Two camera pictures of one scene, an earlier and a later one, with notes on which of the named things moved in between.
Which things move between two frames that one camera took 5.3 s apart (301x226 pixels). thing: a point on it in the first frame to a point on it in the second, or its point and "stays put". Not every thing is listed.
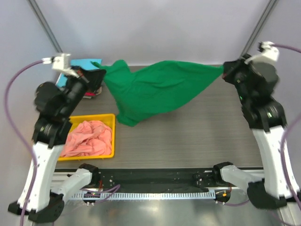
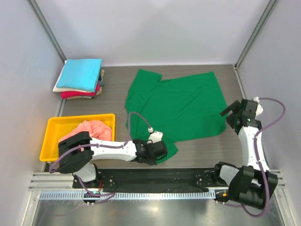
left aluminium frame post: x=38 y=15 stays put
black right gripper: x=231 y=68 to x=236 y=106
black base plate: x=152 y=179 stays put
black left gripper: x=91 y=79 to x=152 y=161
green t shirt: x=154 y=84 to x=177 y=108
